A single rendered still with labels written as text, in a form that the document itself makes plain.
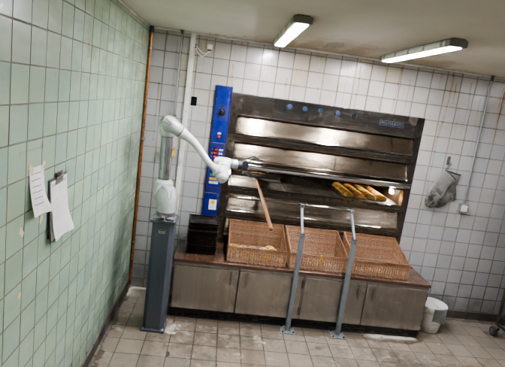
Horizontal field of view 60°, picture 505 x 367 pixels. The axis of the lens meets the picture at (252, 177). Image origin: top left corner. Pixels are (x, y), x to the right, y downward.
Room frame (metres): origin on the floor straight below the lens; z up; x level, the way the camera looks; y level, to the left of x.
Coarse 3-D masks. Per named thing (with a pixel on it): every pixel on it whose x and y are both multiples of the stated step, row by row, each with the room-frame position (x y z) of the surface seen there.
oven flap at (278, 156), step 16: (240, 144) 4.30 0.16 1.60; (256, 144) 4.31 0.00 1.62; (256, 160) 4.26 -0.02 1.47; (272, 160) 4.28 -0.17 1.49; (288, 160) 4.30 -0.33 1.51; (304, 160) 4.32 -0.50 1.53; (320, 160) 4.34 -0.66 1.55; (336, 160) 4.36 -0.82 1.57; (352, 160) 4.38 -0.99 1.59; (368, 160) 4.40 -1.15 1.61; (368, 176) 4.33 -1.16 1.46; (384, 176) 4.37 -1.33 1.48; (400, 176) 4.39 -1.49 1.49
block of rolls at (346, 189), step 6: (336, 186) 4.96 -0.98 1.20; (342, 186) 4.88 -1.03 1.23; (348, 186) 4.97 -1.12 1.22; (354, 186) 5.08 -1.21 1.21; (360, 186) 5.00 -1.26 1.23; (366, 186) 5.09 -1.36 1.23; (342, 192) 4.63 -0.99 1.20; (348, 192) 4.54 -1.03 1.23; (354, 192) 4.65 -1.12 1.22; (360, 192) 4.65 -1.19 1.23; (366, 192) 4.72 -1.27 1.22; (372, 192) 4.82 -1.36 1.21; (360, 198) 4.52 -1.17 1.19; (372, 198) 4.54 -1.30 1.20; (378, 198) 4.57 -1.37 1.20; (384, 198) 4.56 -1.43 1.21
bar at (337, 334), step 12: (288, 204) 3.93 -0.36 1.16; (300, 204) 3.94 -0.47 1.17; (300, 240) 3.72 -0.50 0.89; (300, 252) 3.72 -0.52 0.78; (300, 264) 3.72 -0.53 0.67; (348, 264) 3.77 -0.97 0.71; (348, 276) 3.76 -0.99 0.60; (348, 288) 3.76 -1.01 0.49; (288, 312) 3.72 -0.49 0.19; (288, 324) 3.72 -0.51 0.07; (336, 324) 3.79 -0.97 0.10; (336, 336) 3.73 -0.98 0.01
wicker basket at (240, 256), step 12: (228, 228) 4.21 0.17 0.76; (240, 228) 4.23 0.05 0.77; (252, 228) 4.24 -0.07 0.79; (264, 228) 4.25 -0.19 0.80; (276, 228) 4.26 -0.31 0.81; (228, 240) 3.86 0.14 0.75; (240, 240) 4.19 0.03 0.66; (252, 240) 4.20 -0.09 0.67; (264, 240) 4.22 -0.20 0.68; (276, 240) 4.23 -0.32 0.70; (228, 252) 3.99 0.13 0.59; (240, 252) 3.78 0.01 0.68; (252, 252) 3.79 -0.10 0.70; (264, 252) 3.80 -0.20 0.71; (276, 252) 3.80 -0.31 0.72; (264, 264) 3.80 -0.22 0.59; (276, 264) 3.81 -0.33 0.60
